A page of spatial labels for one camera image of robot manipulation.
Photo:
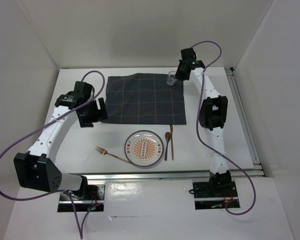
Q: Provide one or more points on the copper knife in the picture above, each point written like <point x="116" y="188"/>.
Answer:
<point x="172" y="143"/>

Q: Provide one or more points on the aluminium frame rail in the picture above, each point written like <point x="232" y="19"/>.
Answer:
<point x="77" y="154"/>

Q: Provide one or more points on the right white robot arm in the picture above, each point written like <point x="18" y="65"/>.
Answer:
<point x="212" y="117"/>

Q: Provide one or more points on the copper spoon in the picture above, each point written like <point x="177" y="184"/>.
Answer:
<point x="168" y="137"/>

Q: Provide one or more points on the dark grey checked cloth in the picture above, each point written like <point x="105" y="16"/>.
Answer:
<point x="144" y="99"/>

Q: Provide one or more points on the clear plastic cup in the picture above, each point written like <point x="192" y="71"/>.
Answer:
<point x="171" y="78"/>

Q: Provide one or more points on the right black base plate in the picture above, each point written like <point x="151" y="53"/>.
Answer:
<point x="207" y="199"/>

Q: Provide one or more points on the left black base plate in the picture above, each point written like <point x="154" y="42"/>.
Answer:
<point x="91" y="201"/>

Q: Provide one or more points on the patterned glass plate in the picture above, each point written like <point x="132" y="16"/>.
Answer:
<point x="144" y="148"/>

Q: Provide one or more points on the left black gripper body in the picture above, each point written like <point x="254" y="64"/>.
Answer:
<point x="92" y="114"/>

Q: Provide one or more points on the copper fork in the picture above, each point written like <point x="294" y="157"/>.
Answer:
<point x="105" y="152"/>

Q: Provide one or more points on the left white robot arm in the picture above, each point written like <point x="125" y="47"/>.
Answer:
<point x="36" y="168"/>

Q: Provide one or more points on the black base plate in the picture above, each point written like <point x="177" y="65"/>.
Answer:
<point x="91" y="201"/>
<point x="207" y="199"/>

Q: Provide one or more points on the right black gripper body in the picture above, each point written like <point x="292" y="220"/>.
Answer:
<point x="180" y="74"/>

